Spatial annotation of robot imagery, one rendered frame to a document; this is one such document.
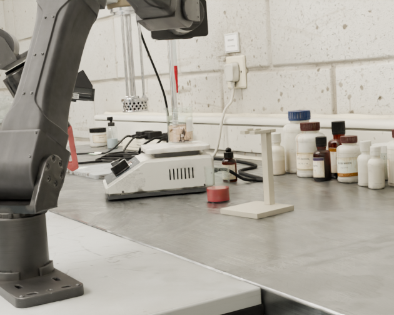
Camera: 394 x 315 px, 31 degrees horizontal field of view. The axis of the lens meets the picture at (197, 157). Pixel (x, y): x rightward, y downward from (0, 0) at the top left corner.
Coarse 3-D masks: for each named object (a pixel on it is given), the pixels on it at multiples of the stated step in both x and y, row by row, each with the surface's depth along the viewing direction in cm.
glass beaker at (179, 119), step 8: (176, 104) 135; (184, 104) 135; (168, 112) 136; (176, 112) 135; (184, 112) 135; (192, 112) 137; (168, 120) 136; (176, 120) 135; (184, 120) 135; (192, 120) 137; (168, 128) 137; (176, 128) 135; (184, 128) 135; (192, 128) 136; (168, 136) 137; (176, 136) 135; (184, 136) 135; (192, 136) 136; (176, 144) 136
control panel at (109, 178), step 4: (132, 160) 138; (136, 160) 134; (128, 164) 136; (132, 164) 133; (136, 164) 129; (112, 172) 139; (124, 172) 129; (108, 176) 137; (112, 176) 134; (116, 176) 131; (108, 180) 133; (112, 180) 130
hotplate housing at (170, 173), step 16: (144, 160) 130; (160, 160) 130; (176, 160) 130; (192, 160) 130; (208, 160) 131; (128, 176) 129; (144, 176) 129; (160, 176) 130; (176, 176) 130; (192, 176) 131; (112, 192) 128; (128, 192) 129; (144, 192) 130; (160, 192) 130; (176, 192) 131
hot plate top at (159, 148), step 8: (144, 144) 140; (152, 144) 139; (160, 144) 138; (168, 144) 137; (184, 144) 135; (192, 144) 134; (200, 144) 133; (208, 144) 132; (152, 152) 130; (160, 152) 130; (168, 152) 130
